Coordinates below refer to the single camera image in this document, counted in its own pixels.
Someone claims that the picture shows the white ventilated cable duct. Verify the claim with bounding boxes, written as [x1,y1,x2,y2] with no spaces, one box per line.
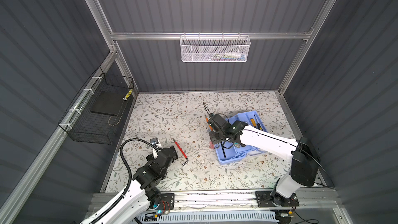
[137,211,279,224]

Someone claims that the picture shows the yellow tag in basket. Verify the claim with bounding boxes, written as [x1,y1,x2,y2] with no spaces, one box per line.
[123,89,134,101]

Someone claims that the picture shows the orange handle screwdriver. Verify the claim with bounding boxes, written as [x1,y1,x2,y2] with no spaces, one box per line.
[250,118,257,129]

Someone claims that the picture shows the black pad in basket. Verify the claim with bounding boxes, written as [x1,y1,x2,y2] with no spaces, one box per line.
[90,91,127,117]

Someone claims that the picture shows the white wire mesh basket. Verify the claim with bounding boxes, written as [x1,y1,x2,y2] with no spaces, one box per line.
[179,35,251,63]

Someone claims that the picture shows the orange hacksaw blade bar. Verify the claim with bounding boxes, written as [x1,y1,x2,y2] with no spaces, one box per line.
[205,116,213,131]

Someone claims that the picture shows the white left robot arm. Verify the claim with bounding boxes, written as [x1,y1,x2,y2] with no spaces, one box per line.
[82,146,178,224]

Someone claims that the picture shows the red hacksaw blade bar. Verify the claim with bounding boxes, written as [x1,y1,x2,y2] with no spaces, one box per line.
[172,138,189,167]

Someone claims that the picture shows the white blue tool box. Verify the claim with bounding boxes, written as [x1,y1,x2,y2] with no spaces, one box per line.
[214,110,268,166]

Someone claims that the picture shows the black wire mesh basket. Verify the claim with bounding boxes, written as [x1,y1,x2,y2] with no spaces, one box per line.
[59,69,134,145]

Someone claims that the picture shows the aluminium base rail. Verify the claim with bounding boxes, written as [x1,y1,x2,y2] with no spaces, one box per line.
[93,188,338,212]

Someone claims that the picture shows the black corrugated cable hose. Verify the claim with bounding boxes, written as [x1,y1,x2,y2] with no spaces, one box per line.
[90,138,158,224]

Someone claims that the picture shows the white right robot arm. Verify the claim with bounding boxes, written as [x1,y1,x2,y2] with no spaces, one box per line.
[207,113,320,206]

